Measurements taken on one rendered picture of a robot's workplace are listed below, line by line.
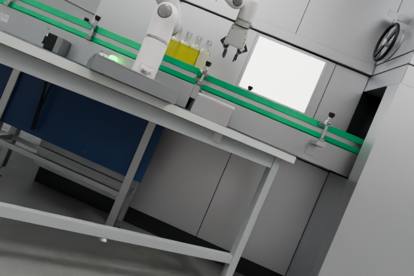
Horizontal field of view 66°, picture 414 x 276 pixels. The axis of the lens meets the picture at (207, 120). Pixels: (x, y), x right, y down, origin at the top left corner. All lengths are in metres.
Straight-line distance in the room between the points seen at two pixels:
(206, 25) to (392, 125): 1.09
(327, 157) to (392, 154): 0.29
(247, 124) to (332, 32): 0.75
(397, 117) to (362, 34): 0.61
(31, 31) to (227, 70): 1.04
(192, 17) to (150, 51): 0.72
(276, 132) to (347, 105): 0.50
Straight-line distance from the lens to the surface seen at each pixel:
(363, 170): 1.62
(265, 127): 1.65
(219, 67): 1.85
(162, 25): 1.29
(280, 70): 1.88
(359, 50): 2.05
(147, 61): 1.26
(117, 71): 1.14
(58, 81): 1.22
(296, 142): 1.68
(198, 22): 1.92
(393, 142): 1.66
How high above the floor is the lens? 0.74
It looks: level
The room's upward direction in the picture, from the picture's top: 23 degrees clockwise
